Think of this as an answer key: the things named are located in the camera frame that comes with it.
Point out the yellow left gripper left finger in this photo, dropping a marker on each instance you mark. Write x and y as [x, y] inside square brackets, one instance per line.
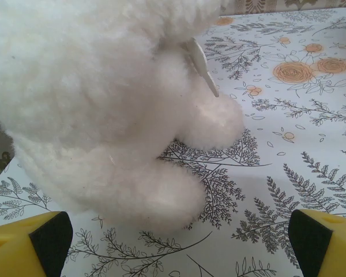
[14, 248]

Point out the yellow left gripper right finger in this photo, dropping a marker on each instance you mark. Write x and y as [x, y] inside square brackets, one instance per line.
[331, 248]

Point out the white teddy bear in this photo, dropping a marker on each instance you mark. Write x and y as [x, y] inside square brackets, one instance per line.
[75, 86]

